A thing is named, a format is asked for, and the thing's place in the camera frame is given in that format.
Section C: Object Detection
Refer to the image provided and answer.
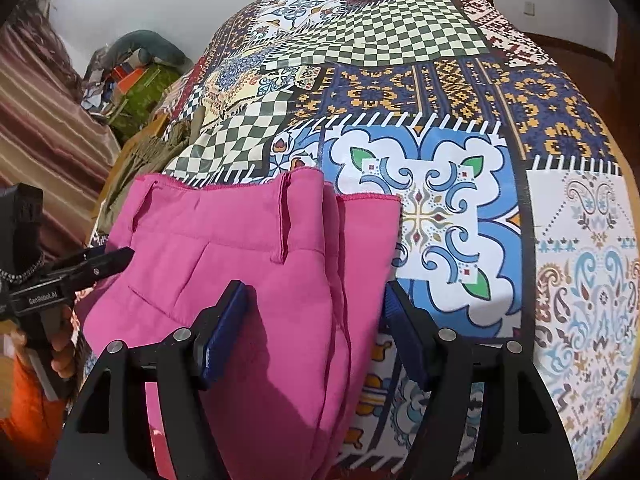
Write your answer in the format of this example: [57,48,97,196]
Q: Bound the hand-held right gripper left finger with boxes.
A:
[64,280,251,480]

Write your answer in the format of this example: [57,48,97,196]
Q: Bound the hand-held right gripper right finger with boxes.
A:
[382,280,576,480]

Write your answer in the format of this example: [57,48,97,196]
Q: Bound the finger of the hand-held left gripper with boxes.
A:
[42,246,136,292]

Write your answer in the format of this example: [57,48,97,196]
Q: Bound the pink pants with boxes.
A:
[81,166,404,480]

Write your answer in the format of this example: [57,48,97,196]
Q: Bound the person's left forearm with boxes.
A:
[0,355,76,480]

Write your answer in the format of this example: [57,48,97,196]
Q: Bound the olive green pants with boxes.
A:
[94,109,207,241]

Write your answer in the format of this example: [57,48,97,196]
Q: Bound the person's left hand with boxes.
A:
[49,306,80,385]

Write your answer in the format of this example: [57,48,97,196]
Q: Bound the striped brown curtain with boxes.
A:
[0,0,123,261]

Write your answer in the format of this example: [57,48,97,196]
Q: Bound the pile of bags and clutter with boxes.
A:
[80,47,151,121]

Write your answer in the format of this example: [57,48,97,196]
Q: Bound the green patterned bag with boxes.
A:
[107,65,183,138]

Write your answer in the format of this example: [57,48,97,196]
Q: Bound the patchwork printed bedspread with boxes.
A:
[85,0,640,480]

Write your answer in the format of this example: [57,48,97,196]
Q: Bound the grey pillow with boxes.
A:
[106,30,195,68]

